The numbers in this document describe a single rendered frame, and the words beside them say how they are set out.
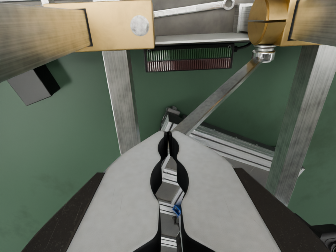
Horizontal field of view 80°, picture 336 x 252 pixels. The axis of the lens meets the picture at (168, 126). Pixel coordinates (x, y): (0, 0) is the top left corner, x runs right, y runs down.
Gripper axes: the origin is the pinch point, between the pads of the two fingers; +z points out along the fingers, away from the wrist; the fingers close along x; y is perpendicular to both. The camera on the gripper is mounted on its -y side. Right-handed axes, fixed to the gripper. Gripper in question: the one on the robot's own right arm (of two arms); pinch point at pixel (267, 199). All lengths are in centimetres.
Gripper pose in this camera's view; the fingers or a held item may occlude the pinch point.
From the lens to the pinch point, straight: 46.0
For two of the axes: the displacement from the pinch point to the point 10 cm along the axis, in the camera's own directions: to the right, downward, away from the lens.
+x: 10.0, -0.5, 0.2
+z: -0.4, -4.7, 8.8
